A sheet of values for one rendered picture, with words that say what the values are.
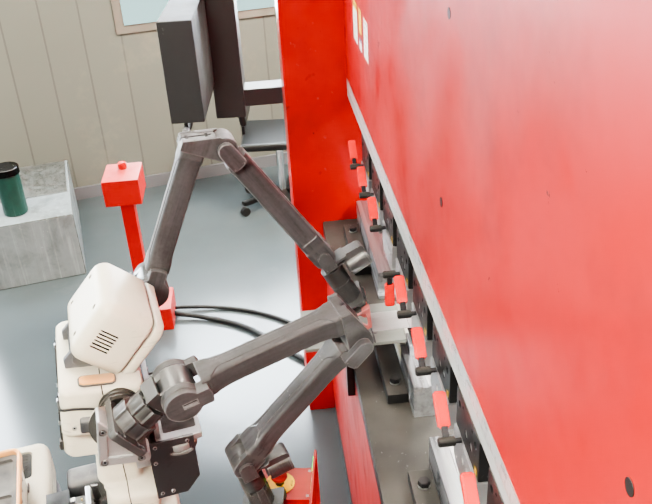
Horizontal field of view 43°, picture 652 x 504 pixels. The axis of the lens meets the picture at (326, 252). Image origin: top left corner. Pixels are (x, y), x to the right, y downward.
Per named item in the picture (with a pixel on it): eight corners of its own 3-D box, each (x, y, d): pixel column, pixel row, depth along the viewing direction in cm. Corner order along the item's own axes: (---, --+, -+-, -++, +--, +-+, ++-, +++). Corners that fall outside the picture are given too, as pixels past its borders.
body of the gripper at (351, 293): (361, 284, 220) (348, 264, 216) (367, 305, 211) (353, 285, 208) (340, 296, 221) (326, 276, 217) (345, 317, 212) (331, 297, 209)
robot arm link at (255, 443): (340, 307, 177) (362, 339, 169) (357, 316, 180) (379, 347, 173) (217, 446, 185) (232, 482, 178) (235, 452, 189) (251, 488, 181)
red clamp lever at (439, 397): (430, 391, 146) (439, 447, 142) (453, 388, 146) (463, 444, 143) (429, 393, 147) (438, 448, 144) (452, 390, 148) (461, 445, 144)
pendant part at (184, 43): (185, 84, 331) (172, -8, 313) (215, 82, 331) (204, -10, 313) (170, 124, 292) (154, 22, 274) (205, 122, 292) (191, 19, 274)
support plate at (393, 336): (300, 314, 228) (300, 311, 228) (394, 304, 230) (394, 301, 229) (305, 352, 212) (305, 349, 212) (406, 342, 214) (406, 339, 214)
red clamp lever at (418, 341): (409, 326, 163) (416, 375, 160) (429, 324, 163) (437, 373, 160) (408, 329, 165) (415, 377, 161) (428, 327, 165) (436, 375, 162)
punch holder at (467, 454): (453, 455, 152) (455, 384, 144) (498, 450, 152) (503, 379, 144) (474, 518, 139) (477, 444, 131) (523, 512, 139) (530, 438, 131)
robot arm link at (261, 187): (205, 139, 192) (212, 154, 183) (223, 124, 192) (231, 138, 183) (313, 258, 214) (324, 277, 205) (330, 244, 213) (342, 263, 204)
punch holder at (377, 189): (371, 212, 239) (370, 159, 230) (400, 209, 239) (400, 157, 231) (379, 237, 226) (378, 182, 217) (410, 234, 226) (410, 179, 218)
